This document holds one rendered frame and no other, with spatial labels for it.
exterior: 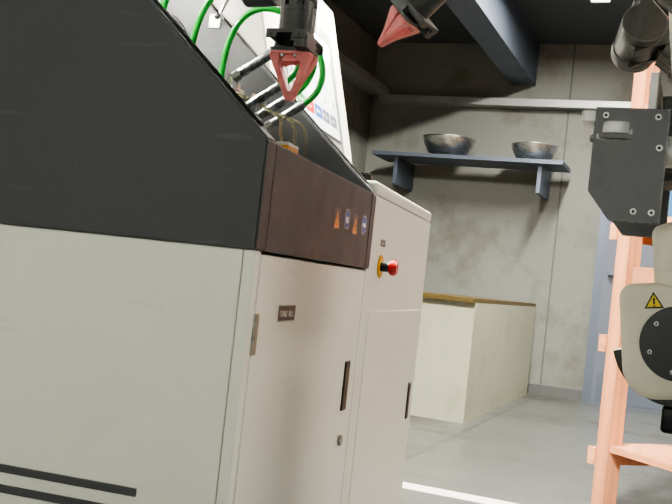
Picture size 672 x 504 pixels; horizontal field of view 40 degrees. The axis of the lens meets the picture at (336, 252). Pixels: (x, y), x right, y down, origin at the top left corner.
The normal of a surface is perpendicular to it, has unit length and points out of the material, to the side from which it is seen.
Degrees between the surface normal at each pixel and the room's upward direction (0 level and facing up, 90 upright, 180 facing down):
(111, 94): 90
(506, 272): 90
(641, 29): 72
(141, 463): 90
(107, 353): 90
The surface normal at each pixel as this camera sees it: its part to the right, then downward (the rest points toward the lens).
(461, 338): -0.36, -0.07
